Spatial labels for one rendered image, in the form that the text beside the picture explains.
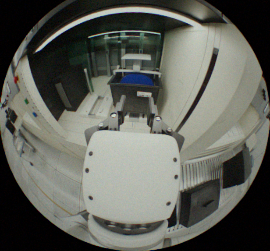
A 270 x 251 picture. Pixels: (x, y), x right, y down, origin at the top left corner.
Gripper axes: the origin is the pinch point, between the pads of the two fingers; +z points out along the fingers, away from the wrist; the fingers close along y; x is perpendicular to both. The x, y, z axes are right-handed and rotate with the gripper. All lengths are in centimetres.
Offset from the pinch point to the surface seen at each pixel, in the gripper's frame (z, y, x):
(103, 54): 92, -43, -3
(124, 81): 32.1, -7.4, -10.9
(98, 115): 21.1, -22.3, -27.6
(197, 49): 11.8, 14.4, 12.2
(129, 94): 21.8, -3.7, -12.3
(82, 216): -49, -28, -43
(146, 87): 21.1, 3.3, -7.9
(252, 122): 9, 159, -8
